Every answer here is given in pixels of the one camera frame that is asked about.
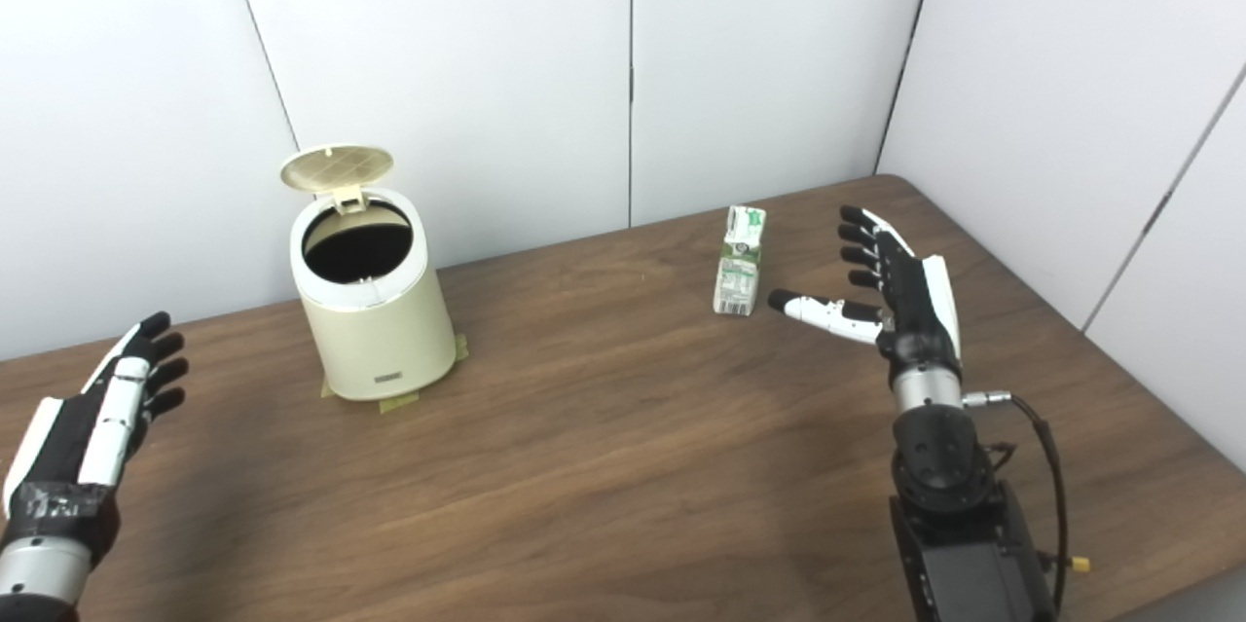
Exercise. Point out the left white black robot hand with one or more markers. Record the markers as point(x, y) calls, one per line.
point(83, 437)

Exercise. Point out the green white milk carton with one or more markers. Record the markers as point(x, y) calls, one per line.
point(738, 276)

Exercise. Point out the cream round bin lid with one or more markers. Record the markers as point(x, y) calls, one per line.
point(336, 166)

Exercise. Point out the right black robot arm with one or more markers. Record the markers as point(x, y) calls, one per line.
point(959, 525)

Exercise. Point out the cream-colored bin body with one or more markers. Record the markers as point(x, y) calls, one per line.
point(375, 330)

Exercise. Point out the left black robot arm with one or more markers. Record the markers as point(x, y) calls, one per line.
point(39, 573)

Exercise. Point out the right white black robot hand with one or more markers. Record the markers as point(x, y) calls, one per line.
point(910, 296)

